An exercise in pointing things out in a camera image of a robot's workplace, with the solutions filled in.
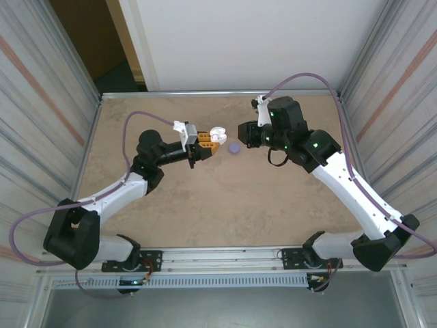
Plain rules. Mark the white earbud charging case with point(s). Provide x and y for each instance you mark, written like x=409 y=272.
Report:
x=222 y=138

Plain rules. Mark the purple earbud charging case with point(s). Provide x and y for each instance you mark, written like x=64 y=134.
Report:
x=234 y=148

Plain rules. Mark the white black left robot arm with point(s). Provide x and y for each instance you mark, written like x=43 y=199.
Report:
x=112 y=194

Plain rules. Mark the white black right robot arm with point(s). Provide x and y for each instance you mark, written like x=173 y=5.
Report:
x=348 y=184

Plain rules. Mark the brown wooden door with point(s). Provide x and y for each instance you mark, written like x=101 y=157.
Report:
x=85 y=34

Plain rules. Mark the grey metal sheet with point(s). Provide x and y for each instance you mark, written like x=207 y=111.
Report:
x=222 y=307

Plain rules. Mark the aluminium table frame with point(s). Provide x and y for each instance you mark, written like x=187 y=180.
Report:
x=218 y=93

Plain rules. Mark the aluminium corner post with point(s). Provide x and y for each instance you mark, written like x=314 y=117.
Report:
x=362 y=58
x=76 y=58

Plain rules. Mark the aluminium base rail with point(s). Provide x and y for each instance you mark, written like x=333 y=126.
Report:
x=222 y=259

